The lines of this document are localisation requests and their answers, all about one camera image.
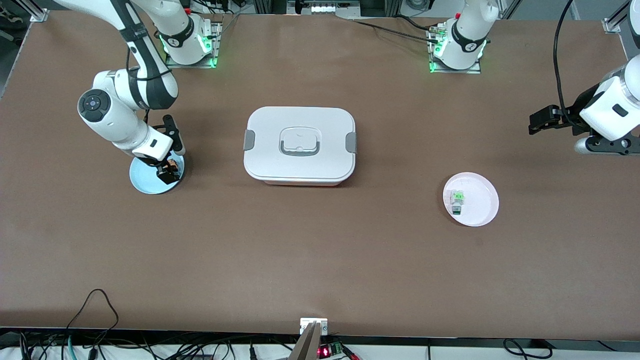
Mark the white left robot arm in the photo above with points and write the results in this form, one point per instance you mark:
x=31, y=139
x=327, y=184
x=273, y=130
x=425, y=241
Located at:
x=467, y=30

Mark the orange black switch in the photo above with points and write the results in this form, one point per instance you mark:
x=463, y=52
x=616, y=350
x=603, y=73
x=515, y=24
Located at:
x=172, y=163

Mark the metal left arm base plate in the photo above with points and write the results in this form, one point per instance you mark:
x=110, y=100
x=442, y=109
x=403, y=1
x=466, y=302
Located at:
x=477, y=67

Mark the aluminium frame profile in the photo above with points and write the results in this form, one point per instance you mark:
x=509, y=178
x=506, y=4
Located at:
x=36, y=11
x=617, y=20

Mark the white lidded plastic box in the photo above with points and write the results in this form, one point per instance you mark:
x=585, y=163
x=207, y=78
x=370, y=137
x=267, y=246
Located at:
x=300, y=165

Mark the circuit board with red light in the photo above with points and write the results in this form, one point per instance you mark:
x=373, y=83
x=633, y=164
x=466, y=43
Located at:
x=331, y=349

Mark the light blue round plate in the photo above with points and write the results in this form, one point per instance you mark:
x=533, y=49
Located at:
x=142, y=181

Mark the green white switch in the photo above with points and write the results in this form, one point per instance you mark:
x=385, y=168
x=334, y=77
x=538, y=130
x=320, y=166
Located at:
x=457, y=200

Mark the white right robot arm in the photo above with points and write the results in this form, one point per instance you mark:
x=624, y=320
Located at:
x=122, y=120

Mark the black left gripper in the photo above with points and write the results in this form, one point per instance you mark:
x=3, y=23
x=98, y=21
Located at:
x=571, y=120

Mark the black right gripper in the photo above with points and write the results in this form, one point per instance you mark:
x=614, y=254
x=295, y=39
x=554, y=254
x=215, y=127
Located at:
x=161, y=168

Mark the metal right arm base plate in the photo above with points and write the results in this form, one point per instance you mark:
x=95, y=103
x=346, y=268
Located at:
x=217, y=40

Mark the light pink round plate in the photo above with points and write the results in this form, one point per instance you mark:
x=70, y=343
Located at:
x=480, y=200

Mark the white metal camera bracket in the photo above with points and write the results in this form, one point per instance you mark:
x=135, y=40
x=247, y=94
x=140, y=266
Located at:
x=313, y=324

